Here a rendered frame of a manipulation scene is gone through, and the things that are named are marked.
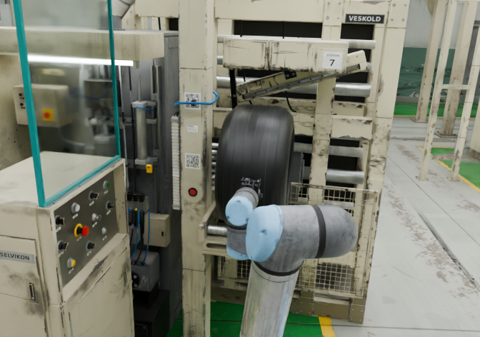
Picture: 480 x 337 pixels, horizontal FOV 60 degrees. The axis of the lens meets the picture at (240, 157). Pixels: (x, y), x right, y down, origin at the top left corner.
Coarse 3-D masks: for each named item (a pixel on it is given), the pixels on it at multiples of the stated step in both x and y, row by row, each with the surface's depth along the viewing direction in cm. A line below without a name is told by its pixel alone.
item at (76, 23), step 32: (32, 0) 122; (64, 0) 137; (96, 0) 156; (32, 32) 123; (64, 32) 138; (96, 32) 158; (32, 64) 124; (64, 64) 140; (96, 64) 160; (32, 96) 125; (64, 96) 142; (96, 96) 162; (32, 128) 127; (64, 128) 143; (96, 128) 164; (64, 160) 145; (96, 160) 166; (64, 192) 145
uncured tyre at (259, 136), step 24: (240, 120) 183; (264, 120) 182; (288, 120) 186; (240, 144) 176; (264, 144) 175; (288, 144) 179; (216, 168) 180; (240, 168) 175; (264, 168) 173; (288, 168) 180; (216, 192) 182; (264, 192) 174; (288, 192) 218
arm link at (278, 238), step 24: (264, 216) 86; (288, 216) 86; (312, 216) 87; (264, 240) 84; (288, 240) 85; (312, 240) 85; (264, 264) 89; (288, 264) 88; (264, 288) 93; (288, 288) 94; (264, 312) 97; (288, 312) 102; (240, 336) 110; (264, 336) 102
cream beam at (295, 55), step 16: (224, 48) 207; (240, 48) 206; (256, 48) 204; (272, 48) 203; (288, 48) 201; (304, 48) 200; (320, 48) 199; (336, 48) 198; (224, 64) 209; (240, 64) 208; (256, 64) 206; (272, 64) 205; (288, 64) 204; (304, 64) 202; (320, 64) 201
